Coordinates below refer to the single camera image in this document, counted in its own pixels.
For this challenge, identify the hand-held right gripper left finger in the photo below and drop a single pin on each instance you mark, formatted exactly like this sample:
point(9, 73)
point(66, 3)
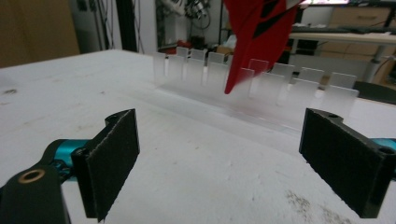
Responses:
point(112, 161)

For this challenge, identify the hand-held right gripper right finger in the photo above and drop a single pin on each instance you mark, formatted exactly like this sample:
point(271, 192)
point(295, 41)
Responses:
point(342, 161)

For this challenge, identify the clear acrylic rack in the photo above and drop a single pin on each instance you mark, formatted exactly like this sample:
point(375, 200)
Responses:
point(280, 90)

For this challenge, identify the red baseball cap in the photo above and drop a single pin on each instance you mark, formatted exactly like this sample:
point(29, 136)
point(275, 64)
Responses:
point(246, 46)

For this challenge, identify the grey desk leg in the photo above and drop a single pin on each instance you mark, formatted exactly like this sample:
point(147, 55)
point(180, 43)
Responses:
point(375, 62)

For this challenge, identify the light desk top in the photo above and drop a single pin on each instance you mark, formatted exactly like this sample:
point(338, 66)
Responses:
point(342, 38)

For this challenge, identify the brown board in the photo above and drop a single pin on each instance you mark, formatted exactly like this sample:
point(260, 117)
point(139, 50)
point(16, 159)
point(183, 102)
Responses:
point(34, 31)

